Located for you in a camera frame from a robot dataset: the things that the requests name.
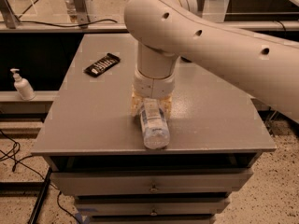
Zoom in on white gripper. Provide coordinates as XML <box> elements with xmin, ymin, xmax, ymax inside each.
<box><xmin>131</xmin><ymin>69</ymin><xmax>175</xmax><ymax>119</ymax></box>

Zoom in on blue plastic bottle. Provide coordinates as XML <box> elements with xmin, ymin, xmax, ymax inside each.
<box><xmin>139</xmin><ymin>98</ymin><xmax>170</xmax><ymax>149</ymax></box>

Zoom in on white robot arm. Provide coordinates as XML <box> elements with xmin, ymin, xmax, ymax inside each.
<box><xmin>124</xmin><ymin>0</ymin><xmax>299</xmax><ymax>122</ymax></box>

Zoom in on white pump dispenser bottle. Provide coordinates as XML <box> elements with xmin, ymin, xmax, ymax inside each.
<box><xmin>10</xmin><ymin>68</ymin><xmax>36</xmax><ymax>101</ymax></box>

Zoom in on blue Pepsi soda can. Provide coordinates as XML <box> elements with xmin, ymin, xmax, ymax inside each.
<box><xmin>180</xmin><ymin>57</ymin><xmax>192</xmax><ymax>63</ymax></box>

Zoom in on black snack bar wrapper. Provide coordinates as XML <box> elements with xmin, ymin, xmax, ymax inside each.
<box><xmin>84</xmin><ymin>53</ymin><xmax>121</xmax><ymax>77</ymax></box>

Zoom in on grey drawer cabinet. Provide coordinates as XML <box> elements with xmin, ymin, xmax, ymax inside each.
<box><xmin>33</xmin><ymin>34</ymin><xmax>275</xmax><ymax>224</ymax></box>

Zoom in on upper grey drawer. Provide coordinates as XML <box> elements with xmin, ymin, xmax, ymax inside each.
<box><xmin>50</xmin><ymin>169</ymin><xmax>253</xmax><ymax>196</ymax></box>

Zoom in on grey drawer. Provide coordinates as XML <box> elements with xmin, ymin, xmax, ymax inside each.
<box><xmin>75</xmin><ymin>197</ymin><xmax>230</xmax><ymax>217</ymax></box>
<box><xmin>50</xmin><ymin>169</ymin><xmax>253</xmax><ymax>196</ymax></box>

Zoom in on lower grey drawer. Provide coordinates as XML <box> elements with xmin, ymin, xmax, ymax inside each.
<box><xmin>75</xmin><ymin>197</ymin><xmax>230</xmax><ymax>217</ymax></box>

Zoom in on black cable on rail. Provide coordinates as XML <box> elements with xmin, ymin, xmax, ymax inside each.
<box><xmin>18</xmin><ymin>18</ymin><xmax>119</xmax><ymax>28</ymax></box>

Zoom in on left metal bracket post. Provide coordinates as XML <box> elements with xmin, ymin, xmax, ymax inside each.
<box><xmin>64</xmin><ymin>0</ymin><xmax>90</xmax><ymax>28</ymax></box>

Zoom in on black floor cables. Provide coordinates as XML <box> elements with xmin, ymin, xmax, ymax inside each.
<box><xmin>0</xmin><ymin>128</ymin><xmax>82</xmax><ymax>224</ymax></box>

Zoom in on far left metal post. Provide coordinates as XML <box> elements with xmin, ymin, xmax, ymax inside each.
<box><xmin>0</xmin><ymin>0</ymin><xmax>20</xmax><ymax>29</ymax></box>

